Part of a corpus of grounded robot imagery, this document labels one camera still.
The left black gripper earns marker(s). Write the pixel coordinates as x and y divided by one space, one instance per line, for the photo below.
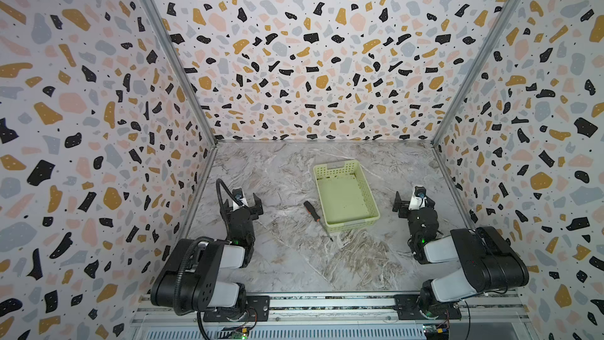
253 211

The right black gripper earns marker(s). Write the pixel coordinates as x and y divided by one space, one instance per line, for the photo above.
416 212

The black red-collared screwdriver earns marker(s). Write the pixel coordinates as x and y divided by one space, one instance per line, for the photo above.
317 218

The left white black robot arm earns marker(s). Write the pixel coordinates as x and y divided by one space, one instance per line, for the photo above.
189 281

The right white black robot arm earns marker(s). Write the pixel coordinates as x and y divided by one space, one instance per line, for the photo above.
487 263

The light green plastic bin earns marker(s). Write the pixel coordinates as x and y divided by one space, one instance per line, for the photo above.
345 196

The white perforated vent strip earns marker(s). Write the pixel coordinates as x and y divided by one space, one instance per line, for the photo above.
366 331

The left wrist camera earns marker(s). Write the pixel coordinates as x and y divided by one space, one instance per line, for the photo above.
239 199

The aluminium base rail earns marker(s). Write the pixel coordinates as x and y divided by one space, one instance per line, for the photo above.
381 308

